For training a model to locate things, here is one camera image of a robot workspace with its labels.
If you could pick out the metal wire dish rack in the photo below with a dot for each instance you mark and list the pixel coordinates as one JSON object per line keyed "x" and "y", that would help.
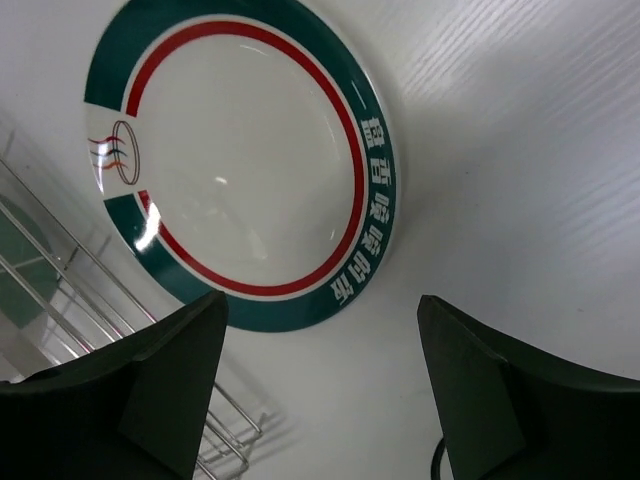
{"x": 59, "y": 302}

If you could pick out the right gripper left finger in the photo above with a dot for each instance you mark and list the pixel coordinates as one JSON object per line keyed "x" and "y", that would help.
{"x": 133, "y": 409}

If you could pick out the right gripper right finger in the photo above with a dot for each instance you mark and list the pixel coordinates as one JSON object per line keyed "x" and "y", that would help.
{"x": 509, "y": 410}

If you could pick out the green red rimmed plate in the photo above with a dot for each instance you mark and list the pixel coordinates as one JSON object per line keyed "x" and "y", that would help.
{"x": 242, "y": 146}

